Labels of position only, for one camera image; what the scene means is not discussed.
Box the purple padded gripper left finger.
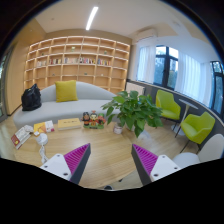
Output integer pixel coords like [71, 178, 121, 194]
[41, 144, 91, 184]

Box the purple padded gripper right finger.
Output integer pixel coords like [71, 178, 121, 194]
[131, 144, 180, 186]

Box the white charger plug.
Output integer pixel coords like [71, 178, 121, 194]
[36, 133, 48, 145]

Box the yellow box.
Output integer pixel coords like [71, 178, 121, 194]
[58, 118, 81, 130]

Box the yellow and pink booklet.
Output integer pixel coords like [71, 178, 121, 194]
[34, 120, 54, 133]

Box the small round side table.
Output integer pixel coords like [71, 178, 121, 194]
[174, 99, 198, 137]

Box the cartoon figurine set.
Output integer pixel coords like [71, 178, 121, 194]
[81, 110, 106, 129]

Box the red and white book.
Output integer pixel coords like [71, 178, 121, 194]
[11, 127, 30, 149]

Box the green potted plant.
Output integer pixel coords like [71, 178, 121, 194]
[102, 90, 162, 137]

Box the green armchair near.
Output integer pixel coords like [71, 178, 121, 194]
[180, 112, 215, 145]

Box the green armchair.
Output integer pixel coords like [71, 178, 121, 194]
[180, 112, 215, 145]
[156, 90, 181, 120]

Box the green armchair far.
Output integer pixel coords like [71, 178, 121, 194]
[156, 90, 181, 120]

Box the white chair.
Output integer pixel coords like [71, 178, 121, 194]
[173, 134, 224, 168]

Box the grey curved sofa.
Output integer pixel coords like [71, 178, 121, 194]
[13, 82, 115, 129]

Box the yellow cushion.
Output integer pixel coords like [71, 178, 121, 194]
[55, 80, 78, 102]

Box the black bag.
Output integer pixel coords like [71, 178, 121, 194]
[21, 84, 42, 111]

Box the black framed window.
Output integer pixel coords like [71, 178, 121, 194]
[154, 45, 179, 90]

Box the white sheer curtain left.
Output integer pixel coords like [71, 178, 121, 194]
[137, 46, 156, 83]

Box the white sheer curtain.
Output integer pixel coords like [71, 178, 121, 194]
[137, 46, 156, 83]
[175, 52, 212, 106]

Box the white sheer curtain right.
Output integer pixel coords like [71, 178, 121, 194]
[175, 52, 212, 106]

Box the wooden bookshelf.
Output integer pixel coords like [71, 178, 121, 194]
[24, 36, 130, 93]

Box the white air conditioner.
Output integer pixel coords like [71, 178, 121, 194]
[135, 29, 157, 42]

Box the ceiling light strip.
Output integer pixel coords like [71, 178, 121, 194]
[85, 6, 99, 31]

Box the white charger cable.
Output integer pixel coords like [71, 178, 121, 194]
[38, 143, 50, 165]

